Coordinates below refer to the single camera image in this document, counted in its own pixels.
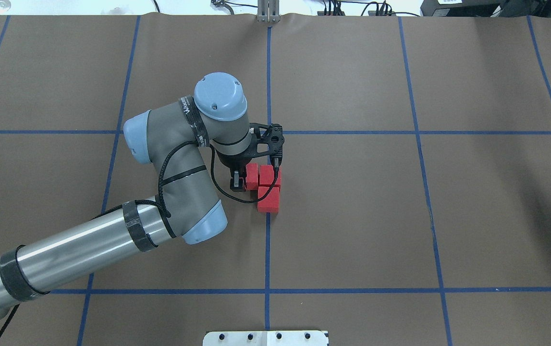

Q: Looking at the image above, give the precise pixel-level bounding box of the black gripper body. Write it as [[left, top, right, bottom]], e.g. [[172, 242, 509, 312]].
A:
[[215, 123, 285, 179]]

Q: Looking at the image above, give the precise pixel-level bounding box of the red cube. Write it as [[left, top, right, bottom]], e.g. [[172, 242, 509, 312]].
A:
[[245, 162, 260, 191], [258, 165, 282, 189], [257, 186, 280, 214]]

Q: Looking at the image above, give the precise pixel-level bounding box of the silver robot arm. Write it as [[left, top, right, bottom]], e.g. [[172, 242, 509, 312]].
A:
[[0, 72, 285, 320]]

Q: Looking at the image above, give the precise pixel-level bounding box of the black box with label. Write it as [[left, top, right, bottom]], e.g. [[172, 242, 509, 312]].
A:
[[420, 0, 510, 17]]

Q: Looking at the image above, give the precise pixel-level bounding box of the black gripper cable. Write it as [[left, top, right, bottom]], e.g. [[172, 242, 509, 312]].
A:
[[158, 139, 282, 219]]

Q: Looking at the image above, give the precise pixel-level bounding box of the aluminium frame post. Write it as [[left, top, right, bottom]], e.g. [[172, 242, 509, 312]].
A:
[[256, 0, 281, 24]]

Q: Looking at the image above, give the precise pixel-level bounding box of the white pedestal column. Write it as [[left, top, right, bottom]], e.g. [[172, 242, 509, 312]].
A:
[[202, 330, 330, 346]]

